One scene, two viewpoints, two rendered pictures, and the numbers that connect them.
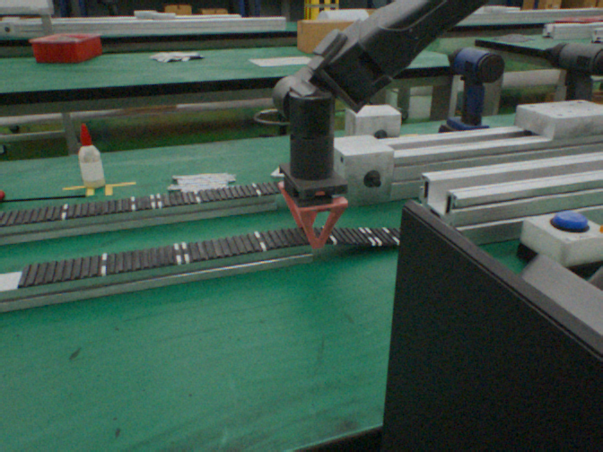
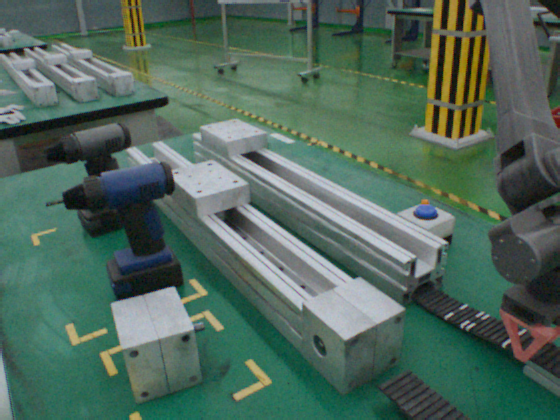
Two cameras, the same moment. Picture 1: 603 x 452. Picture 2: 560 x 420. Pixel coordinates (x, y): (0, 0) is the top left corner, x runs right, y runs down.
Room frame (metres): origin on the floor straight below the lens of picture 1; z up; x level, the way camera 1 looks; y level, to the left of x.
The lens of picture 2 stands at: (1.07, 0.37, 1.26)
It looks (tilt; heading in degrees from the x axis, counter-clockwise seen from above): 26 degrees down; 257
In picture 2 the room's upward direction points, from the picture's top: 3 degrees counter-clockwise
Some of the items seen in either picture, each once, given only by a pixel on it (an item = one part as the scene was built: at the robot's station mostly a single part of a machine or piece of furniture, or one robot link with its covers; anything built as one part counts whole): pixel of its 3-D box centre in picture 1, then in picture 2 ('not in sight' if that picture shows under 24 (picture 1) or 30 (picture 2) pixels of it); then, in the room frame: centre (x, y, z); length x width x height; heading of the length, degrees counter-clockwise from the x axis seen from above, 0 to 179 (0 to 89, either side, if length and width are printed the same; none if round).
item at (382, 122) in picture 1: (373, 133); (164, 340); (1.11, -0.15, 0.83); 0.11 x 0.10 x 0.10; 10
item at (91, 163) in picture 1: (89, 155); not in sight; (0.91, 0.40, 0.84); 0.04 x 0.04 x 0.12
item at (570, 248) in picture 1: (559, 241); (421, 229); (0.62, -0.35, 0.81); 0.10 x 0.08 x 0.06; 18
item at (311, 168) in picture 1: (311, 160); (552, 278); (0.64, -0.01, 0.92); 0.10 x 0.07 x 0.07; 18
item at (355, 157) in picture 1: (360, 172); (358, 330); (0.85, -0.10, 0.83); 0.12 x 0.09 x 0.10; 18
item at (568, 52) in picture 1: (563, 91); (89, 182); (1.24, -0.62, 0.89); 0.20 x 0.08 x 0.22; 23
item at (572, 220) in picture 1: (570, 222); (425, 212); (0.61, -0.35, 0.84); 0.04 x 0.04 x 0.02
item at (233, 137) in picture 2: not in sight; (233, 141); (0.90, -0.81, 0.87); 0.16 x 0.11 x 0.07; 108
